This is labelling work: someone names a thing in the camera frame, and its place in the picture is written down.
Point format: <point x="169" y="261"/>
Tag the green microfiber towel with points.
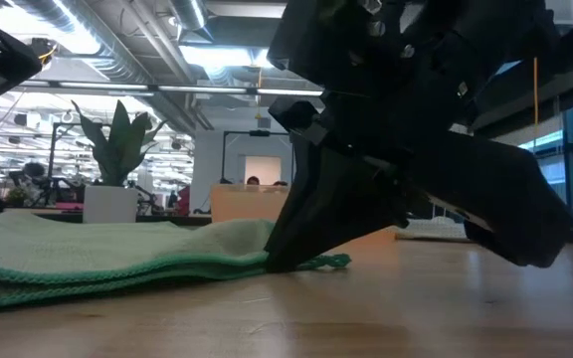
<point x="92" y="248"/>

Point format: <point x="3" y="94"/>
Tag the background black robot station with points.
<point x="43" y="184"/>

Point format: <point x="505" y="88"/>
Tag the grey wall vent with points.
<point x="264" y="123"/>

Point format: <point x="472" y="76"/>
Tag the person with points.
<point x="252" y="180"/>
<point x="280" y="183"/>

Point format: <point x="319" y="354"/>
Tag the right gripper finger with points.
<point x="306" y="199"/>
<point x="490" y="194"/>

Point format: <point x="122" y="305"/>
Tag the small green plant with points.
<point x="18" y="196"/>

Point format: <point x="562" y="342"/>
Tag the snake plant in white pot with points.
<point x="110" y="204"/>

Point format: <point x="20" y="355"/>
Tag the silver ceiling duct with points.
<point x="189" y="12"/>

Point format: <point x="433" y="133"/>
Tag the long LED light bar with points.
<point x="202" y="89"/>

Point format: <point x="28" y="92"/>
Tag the grey waffle microfiber towel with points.
<point x="436" y="230"/>

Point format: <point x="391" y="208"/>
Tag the background black rig frame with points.
<point x="259" y="132"/>

